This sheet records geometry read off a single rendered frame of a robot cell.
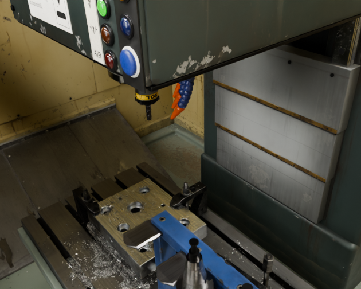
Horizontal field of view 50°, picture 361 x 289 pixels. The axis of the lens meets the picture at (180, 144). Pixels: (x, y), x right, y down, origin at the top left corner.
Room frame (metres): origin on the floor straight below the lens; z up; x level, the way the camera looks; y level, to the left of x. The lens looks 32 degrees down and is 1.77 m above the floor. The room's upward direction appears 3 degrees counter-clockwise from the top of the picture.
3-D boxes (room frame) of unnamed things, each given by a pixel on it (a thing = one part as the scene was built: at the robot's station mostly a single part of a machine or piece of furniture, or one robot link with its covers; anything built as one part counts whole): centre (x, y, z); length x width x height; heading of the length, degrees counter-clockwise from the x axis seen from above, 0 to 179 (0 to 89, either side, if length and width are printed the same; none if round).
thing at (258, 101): (1.05, -0.28, 1.16); 0.48 x 0.05 x 0.51; 38
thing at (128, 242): (0.55, 0.09, 1.21); 0.07 x 0.05 x 0.01; 128
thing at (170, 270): (0.46, 0.02, 1.21); 0.07 x 0.05 x 0.01; 128
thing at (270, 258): (0.65, -0.20, 0.96); 0.03 x 0.03 x 0.13
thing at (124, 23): (0.42, 0.05, 1.66); 0.02 x 0.01 x 0.02; 38
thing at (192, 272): (0.42, -0.01, 1.26); 0.04 x 0.04 x 0.07
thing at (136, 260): (0.85, 0.12, 0.96); 0.29 x 0.23 x 0.05; 38
